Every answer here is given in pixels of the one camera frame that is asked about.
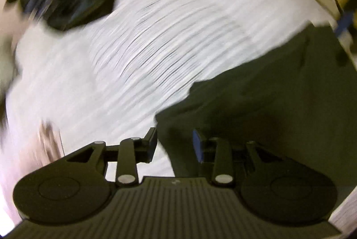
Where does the black long-sleeve shirt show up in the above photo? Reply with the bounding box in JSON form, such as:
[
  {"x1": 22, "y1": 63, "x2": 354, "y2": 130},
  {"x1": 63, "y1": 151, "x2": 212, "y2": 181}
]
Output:
[{"x1": 155, "y1": 22, "x2": 353, "y2": 192}]

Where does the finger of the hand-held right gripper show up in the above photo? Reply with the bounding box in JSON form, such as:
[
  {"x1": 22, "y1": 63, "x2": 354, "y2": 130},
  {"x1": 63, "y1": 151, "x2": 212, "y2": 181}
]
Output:
[{"x1": 334, "y1": 9, "x2": 355, "y2": 36}]

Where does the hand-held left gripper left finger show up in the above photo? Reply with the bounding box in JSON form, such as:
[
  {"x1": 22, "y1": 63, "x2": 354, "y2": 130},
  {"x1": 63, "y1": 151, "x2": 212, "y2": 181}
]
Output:
[{"x1": 65, "y1": 127, "x2": 158, "y2": 187}]

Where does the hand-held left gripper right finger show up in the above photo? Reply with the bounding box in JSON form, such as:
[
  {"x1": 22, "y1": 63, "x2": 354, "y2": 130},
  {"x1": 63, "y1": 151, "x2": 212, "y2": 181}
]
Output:
[{"x1": 192, "y1": 129, "x2": 269, "y2": 188}]

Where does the grey striped bed cover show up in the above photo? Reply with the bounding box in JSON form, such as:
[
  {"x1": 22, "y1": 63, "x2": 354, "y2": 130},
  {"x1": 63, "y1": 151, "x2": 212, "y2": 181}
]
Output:
[{"x1": 0, "y1": 0, "x2": 339, "y2": 224}]

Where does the pink blanket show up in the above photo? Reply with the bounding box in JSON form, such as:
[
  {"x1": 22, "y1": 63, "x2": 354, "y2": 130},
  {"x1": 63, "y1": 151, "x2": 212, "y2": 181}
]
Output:
[{"x1": 0, "y1": 118, "x2": 64, "y2": 221}]

